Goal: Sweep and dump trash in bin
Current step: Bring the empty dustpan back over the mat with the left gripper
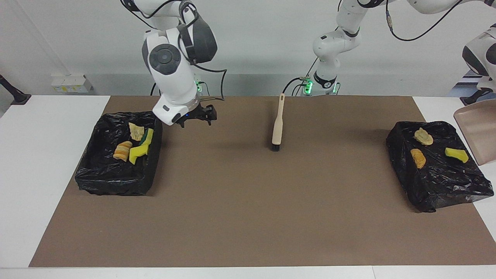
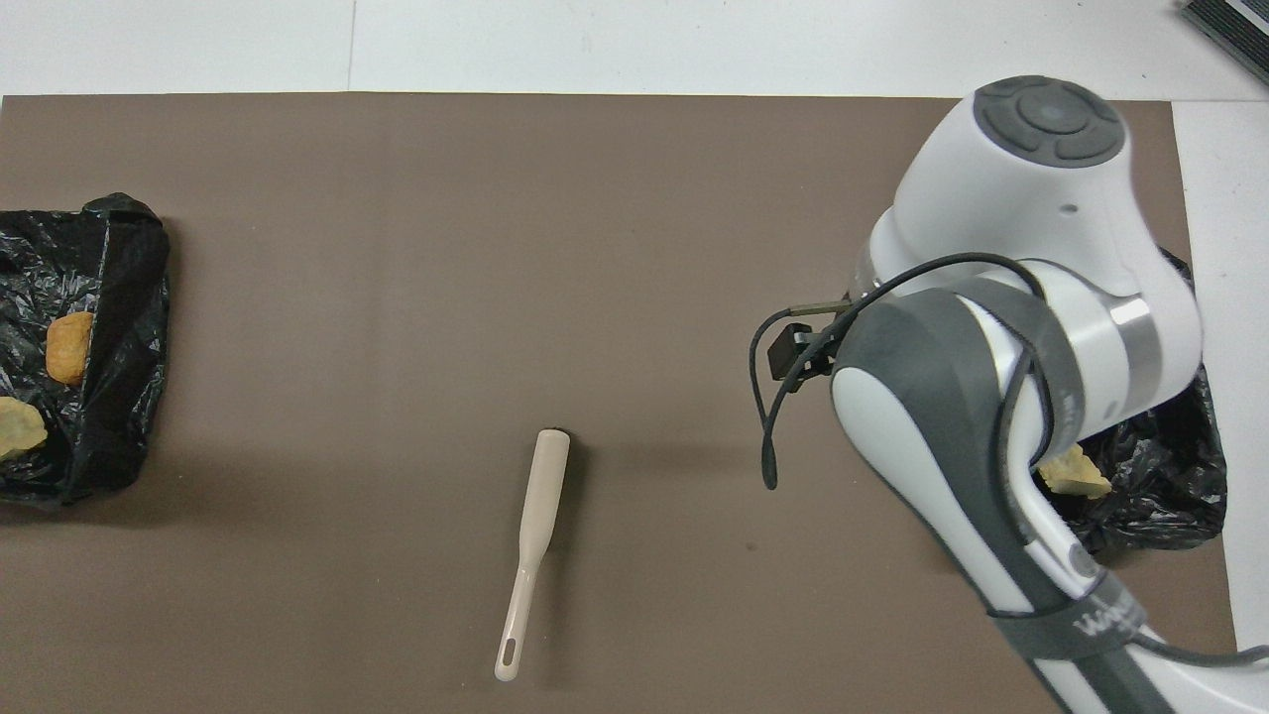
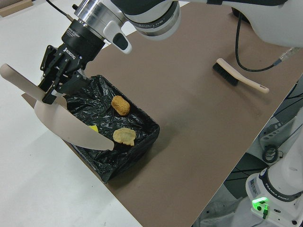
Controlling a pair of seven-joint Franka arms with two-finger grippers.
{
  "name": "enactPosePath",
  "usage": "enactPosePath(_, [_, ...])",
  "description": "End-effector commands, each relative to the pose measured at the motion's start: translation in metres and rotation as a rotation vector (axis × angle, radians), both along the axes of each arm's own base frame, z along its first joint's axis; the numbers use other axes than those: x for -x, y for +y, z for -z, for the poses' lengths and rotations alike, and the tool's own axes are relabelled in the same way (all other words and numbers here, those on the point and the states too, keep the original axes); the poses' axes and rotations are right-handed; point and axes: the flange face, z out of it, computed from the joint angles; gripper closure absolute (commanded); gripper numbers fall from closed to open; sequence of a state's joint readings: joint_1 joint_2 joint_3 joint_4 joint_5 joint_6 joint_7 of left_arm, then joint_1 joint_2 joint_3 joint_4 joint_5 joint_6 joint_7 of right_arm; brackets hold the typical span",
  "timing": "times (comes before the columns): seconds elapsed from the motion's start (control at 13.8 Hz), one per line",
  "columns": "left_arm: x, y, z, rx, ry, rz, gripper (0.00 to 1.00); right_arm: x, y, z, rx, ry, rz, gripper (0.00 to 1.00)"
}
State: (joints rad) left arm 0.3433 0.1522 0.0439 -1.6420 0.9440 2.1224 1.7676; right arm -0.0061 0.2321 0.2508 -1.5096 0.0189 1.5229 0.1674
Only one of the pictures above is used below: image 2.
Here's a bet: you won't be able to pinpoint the box wrapped in black bag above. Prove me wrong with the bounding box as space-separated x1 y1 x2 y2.
0 192 172 507

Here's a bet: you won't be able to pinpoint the brown table mat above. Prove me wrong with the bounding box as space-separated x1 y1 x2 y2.
0 93 1245 714

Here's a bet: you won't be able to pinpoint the open bin with black bag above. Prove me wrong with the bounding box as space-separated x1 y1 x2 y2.
1041 248 1230 566

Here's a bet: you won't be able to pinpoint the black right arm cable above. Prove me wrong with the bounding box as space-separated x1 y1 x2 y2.
749 253 1269 667

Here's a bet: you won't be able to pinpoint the dark grey ribbed object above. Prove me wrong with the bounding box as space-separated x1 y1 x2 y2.
1180 0 1269 85

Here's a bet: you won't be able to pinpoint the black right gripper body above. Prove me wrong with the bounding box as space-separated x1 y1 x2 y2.
801 332 844 383

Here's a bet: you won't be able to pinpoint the beige hand brush black bristles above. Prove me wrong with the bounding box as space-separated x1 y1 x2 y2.
494 427 572 683

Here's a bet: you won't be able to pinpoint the orange brown bread roll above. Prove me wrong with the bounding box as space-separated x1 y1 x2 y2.
46 311 95 387

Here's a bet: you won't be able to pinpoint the pale beige bread chunk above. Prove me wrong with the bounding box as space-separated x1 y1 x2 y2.
0 397 49 463
1038 444 1113 500

